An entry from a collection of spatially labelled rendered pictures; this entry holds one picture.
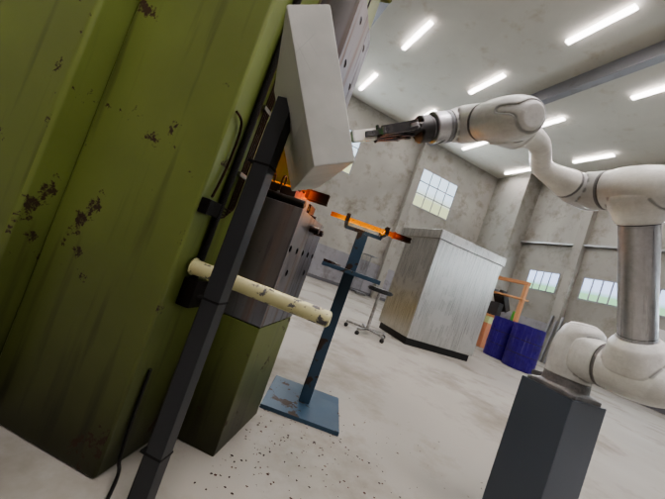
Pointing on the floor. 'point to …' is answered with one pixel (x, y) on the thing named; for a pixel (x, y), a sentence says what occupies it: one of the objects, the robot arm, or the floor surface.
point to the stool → (371, 315)
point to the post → (247, 216)
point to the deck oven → (440, 292)
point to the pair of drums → (515, 344)
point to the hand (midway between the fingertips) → (363, 135)
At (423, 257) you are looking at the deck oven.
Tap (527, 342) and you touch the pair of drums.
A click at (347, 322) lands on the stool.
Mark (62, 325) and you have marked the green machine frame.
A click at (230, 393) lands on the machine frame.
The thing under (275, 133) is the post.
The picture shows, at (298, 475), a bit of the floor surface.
